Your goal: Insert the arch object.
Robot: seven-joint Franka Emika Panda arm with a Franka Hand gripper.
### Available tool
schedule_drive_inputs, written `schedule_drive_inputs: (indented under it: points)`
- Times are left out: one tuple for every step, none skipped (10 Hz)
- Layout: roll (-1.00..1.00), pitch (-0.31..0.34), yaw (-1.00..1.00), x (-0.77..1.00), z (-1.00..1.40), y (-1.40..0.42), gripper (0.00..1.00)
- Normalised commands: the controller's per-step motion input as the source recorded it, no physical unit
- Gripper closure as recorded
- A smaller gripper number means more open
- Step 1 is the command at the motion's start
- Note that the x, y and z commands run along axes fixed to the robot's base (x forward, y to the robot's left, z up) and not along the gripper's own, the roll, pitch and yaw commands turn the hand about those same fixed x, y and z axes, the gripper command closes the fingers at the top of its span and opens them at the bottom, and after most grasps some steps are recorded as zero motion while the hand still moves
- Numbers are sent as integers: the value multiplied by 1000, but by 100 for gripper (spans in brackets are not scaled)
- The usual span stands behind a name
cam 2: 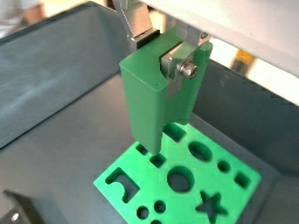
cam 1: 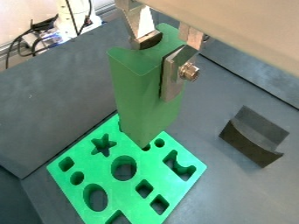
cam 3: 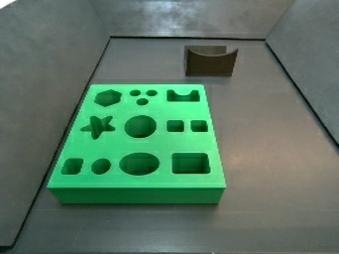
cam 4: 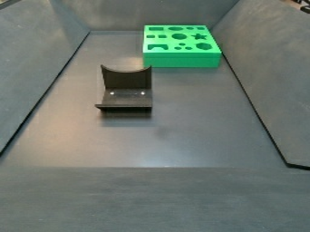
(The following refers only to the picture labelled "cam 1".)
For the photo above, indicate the green arch block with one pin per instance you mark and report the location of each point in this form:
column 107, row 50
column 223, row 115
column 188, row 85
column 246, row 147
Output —
column 144, row 114

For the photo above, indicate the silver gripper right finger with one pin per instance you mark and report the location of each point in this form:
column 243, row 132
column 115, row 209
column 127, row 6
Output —
column 179, row 67

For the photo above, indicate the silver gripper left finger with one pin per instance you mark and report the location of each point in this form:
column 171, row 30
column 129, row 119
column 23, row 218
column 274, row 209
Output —
column 139, row 23

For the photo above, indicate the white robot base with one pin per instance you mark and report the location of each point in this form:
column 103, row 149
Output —
column 76, row 18

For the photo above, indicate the dark grey arch holder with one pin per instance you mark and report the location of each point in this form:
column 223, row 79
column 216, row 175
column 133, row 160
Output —
column 254, row 136

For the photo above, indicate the green shape sorter board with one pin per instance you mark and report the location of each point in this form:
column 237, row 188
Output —
column 120, row 183

